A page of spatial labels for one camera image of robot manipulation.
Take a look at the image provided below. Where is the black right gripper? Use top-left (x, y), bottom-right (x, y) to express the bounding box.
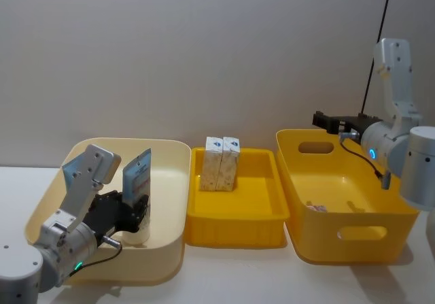
top-left (312, 110), bottom-right (380, 141)

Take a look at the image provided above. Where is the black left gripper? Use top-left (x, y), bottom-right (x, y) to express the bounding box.
top-left (82, 190), bottom-right (151, 248)

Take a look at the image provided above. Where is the blue white tube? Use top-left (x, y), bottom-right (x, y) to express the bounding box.
top-left (122, 148), bottom-right (153, 245)

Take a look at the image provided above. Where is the cream plastic bin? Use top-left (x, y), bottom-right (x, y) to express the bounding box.
top-left (23, 137), bottom-right (192, 287)

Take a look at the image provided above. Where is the small pink white packet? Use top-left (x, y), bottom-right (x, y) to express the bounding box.
top-left (305, 200), bottom-right (328, 214)

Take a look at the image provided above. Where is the small beige drink carton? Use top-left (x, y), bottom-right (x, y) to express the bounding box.
top-left (199, 135), bottom-right (225, 192)
top-left (215, 135), bottom-right (242, 192)

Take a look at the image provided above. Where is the shallow yellow plastic tray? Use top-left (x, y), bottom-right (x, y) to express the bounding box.
top-left (183, 147), bottom-right (290, 249)

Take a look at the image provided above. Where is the thin dark right gripper cable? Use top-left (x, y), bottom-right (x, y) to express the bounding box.
top-left (338, 131), bottom-right (392, 190)

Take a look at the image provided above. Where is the thin dark gripper cable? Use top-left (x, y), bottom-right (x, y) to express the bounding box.
top-left (67, 235), bottom-right (124, 279)
top-left (338, 131), bottom-right (392, 190)

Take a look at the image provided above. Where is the thin dark left gripper cable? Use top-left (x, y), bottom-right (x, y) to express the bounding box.
top-left (67, 235), bottom-right (124, 279)

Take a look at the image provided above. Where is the black cable on wall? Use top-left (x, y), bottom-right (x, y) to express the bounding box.
top-left (360, 0), bottom-right (396, 115)

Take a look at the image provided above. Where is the yellow plastic bin with handles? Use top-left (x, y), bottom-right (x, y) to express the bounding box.
top-left (275, 128), bottom-right (423, 266)

